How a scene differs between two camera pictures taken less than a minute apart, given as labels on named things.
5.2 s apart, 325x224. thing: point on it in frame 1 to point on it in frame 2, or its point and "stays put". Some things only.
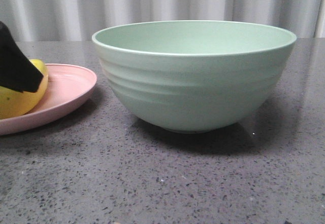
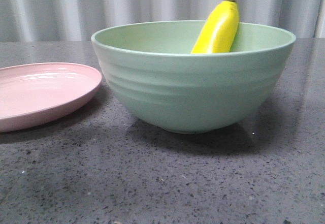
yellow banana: [13, 103] to [218, 32]
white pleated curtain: [73, 10] stays put
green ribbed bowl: [189, 75] stays put
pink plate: [67, 85] stays put
